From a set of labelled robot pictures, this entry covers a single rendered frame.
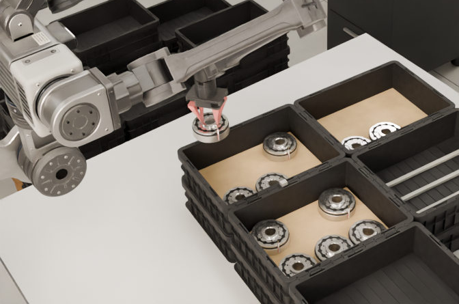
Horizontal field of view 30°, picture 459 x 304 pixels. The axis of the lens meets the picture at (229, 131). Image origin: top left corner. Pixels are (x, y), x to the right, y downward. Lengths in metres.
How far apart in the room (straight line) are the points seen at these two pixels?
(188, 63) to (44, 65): 0.31
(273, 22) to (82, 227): 1.07
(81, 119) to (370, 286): 0.88
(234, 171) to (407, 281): 0.62
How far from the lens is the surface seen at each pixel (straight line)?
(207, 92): 2.28
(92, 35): 3.86
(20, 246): 2.63
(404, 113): 2.74
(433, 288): 2.24
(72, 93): 1.77
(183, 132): 2.89
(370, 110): 2.74
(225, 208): 2.28
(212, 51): 1.84
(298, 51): 4.48
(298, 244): 2.31
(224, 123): 2.37
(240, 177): 2.51
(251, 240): 2.19
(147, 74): 1.84
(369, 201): 2.39
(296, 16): 1.83
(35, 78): 1.80
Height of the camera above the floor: 2.53
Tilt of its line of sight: 40 degrees down
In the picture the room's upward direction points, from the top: 5 degrees counter-clockwise
